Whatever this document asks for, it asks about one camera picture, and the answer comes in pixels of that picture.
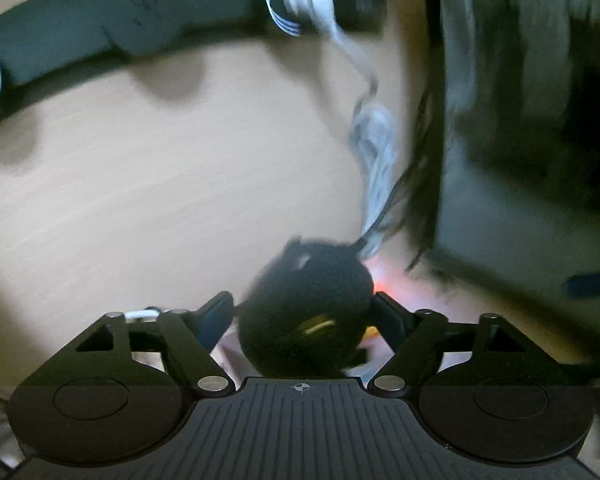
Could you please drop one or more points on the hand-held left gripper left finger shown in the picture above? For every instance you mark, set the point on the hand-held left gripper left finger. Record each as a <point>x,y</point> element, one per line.
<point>215,320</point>

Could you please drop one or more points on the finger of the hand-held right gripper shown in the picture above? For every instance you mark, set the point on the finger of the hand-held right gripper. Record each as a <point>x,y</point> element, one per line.
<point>595,286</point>

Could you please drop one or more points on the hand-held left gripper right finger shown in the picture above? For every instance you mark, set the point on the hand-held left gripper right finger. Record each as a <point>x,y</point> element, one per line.
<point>392,322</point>

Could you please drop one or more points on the pink box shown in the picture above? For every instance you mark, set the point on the pink box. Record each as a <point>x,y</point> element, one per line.
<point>397,290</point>

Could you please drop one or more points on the black plush toy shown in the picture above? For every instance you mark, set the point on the black plush toy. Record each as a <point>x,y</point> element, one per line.
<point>305,300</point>

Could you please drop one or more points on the light wooden desktop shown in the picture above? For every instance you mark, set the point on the light wooden desktop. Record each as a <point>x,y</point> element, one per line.
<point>480,320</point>

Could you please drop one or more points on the dark computer tower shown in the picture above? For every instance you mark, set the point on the dark computer tower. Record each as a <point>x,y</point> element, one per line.
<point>530,110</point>

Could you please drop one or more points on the black bar device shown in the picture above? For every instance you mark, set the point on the black bar device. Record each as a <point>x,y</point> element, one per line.
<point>130,15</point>

